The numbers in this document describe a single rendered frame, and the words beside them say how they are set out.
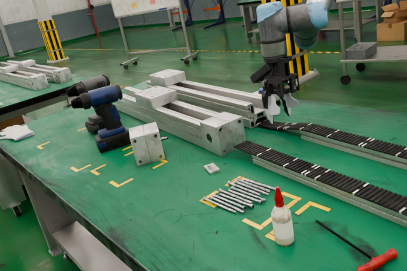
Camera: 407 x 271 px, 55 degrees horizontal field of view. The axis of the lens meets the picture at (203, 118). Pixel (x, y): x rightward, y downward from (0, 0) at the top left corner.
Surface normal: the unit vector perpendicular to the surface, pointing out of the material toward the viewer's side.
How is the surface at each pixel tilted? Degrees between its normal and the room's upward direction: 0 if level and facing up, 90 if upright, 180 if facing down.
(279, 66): 90
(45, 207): 90
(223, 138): 90
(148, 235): 0
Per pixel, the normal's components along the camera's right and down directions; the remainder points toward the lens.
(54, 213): 0.63, 0.14
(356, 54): -0.68, 0.36
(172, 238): -0.18, -0.93
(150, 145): 0.21, 0.29
